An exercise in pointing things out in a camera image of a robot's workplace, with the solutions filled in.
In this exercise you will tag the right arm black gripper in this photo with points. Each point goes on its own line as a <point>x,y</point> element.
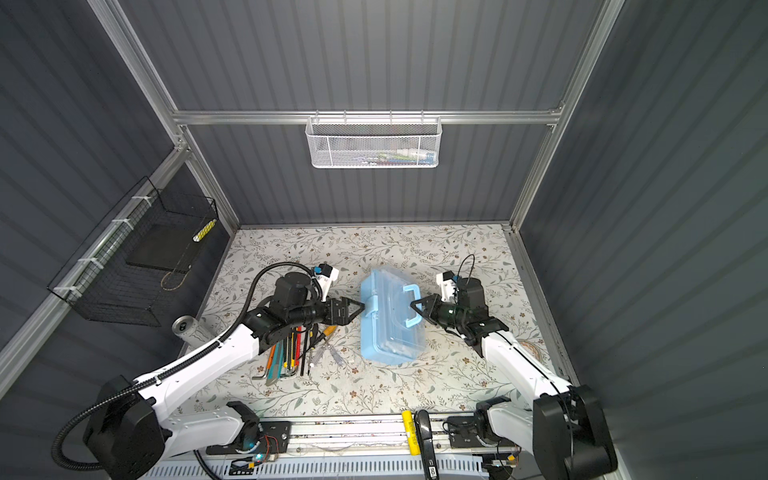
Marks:
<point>434,302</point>

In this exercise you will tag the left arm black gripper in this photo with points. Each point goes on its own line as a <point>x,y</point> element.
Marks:
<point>343,316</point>

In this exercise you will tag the light blue toolbox base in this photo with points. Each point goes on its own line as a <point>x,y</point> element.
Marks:
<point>392,332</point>

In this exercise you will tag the black hex key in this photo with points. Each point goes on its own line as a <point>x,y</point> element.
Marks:
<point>306,343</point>

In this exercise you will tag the yellow black screwdriver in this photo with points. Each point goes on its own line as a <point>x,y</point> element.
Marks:
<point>323,336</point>

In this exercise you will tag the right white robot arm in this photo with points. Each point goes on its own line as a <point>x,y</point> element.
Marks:
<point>563,427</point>

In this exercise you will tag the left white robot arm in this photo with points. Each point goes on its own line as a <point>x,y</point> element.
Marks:
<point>134,423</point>

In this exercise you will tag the yellow tube in basket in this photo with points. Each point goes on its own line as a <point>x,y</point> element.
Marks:
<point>204,231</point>

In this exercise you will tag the black foam pad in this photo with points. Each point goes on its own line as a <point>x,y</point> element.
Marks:
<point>165,248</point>

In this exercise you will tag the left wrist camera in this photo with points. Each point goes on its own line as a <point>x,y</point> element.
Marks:
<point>325,276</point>

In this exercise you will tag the red handled tool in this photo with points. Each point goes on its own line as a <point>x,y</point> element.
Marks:
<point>296,352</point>

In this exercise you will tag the orange handled tool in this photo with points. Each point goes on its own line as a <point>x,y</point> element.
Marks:
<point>271,362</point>

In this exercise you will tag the teal handled tool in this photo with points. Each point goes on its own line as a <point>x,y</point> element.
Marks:
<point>278,364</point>

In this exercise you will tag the black handle tool on rail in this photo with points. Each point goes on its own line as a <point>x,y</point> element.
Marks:
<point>426,444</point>

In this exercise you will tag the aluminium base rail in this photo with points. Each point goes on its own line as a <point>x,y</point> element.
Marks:
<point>303,434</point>

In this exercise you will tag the yellow marker on rail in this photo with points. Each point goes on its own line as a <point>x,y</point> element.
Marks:
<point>411,434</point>

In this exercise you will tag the white wire mesh basket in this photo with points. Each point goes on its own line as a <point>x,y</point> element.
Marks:
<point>374,145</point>

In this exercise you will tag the black wire basket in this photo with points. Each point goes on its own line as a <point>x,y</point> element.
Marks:
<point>135,268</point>

